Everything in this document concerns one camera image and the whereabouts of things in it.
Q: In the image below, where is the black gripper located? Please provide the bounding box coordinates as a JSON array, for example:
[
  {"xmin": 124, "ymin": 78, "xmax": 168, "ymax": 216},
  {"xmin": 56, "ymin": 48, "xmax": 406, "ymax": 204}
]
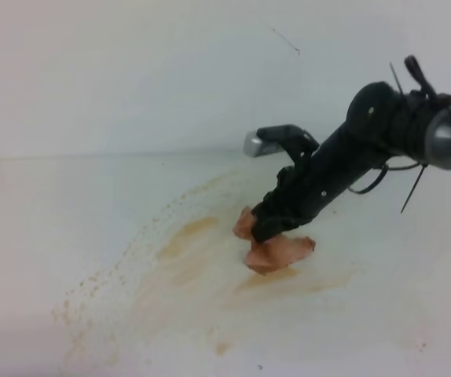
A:
[{"xmin": 251, "ymin": 82, "xmax": 434, "ymax": 243}]

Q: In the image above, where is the pink stained rag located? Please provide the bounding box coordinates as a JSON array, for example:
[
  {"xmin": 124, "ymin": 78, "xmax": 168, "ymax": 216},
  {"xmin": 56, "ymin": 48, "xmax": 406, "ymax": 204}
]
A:
[{"xmin": 233, "ymin": 207, "xmax": 316, "ymax": 275}]

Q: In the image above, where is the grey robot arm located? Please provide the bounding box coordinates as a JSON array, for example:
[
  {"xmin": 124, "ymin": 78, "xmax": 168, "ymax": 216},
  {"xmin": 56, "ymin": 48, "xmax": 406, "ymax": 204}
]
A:
[{"xmin": 252, "ymin": 82, "xmax": 451, "ymax": 242}]

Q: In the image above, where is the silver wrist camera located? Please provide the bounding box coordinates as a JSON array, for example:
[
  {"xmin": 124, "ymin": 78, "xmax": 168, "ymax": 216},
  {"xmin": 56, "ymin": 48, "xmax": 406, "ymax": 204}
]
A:
[{"xmin": 242, "ymin": 124, "xmax": 321, "ymax": 158}]

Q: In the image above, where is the black cable with zip ties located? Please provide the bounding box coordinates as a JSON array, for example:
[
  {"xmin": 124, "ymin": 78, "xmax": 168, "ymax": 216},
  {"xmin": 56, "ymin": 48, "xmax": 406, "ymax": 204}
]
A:
[{"xmin": 346, "ymin": 55, "xmax": 451, "ymax": 214}]

